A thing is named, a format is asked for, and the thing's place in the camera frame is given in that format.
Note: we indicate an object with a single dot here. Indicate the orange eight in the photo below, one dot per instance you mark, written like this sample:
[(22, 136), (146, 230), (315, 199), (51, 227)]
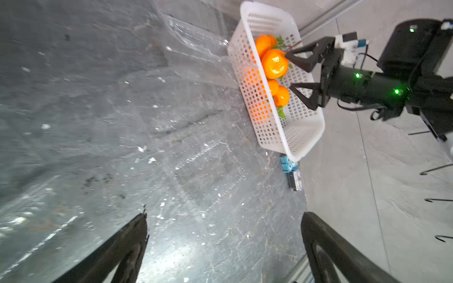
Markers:
[(281, 97)]

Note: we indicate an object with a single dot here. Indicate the clear plastic container front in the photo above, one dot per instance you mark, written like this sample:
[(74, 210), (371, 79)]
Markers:
[(194, 39)]

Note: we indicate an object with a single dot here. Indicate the orange four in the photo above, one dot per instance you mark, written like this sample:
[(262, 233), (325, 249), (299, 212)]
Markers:
[(265, 43)]

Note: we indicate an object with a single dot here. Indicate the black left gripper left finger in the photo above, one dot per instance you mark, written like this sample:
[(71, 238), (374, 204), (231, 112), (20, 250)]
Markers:
[(123, 252)]

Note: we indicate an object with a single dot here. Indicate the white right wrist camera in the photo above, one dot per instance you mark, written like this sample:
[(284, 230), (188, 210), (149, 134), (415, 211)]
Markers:
[(352, 47)]

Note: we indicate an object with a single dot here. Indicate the blue owl toy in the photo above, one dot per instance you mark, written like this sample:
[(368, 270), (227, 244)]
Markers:
[(287, 165)]

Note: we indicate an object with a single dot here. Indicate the orange three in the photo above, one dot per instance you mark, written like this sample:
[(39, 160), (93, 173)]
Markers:
[(274, 64)]

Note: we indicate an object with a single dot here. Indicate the clear plastic container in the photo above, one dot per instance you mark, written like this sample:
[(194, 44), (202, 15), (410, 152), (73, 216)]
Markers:
[(80, 159), (194, 39)]

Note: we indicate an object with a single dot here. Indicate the small white desk clock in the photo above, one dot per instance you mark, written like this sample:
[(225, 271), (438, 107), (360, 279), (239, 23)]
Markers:
[(295, 180)]

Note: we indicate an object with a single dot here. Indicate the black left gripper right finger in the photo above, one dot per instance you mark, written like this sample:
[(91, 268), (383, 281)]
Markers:
[(328, 252)]

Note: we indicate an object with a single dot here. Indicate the orange seven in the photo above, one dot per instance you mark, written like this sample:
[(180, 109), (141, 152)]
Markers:
[(273, 86)]

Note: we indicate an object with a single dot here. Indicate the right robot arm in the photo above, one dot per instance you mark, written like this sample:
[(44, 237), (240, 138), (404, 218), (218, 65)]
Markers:
[(422, 45)]

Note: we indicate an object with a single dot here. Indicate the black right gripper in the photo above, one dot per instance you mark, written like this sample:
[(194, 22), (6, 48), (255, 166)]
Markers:
[(385, 92)]

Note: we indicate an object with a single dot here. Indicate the clear plastic container back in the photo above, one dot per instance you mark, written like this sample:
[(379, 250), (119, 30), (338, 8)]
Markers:
[(80, 159)]

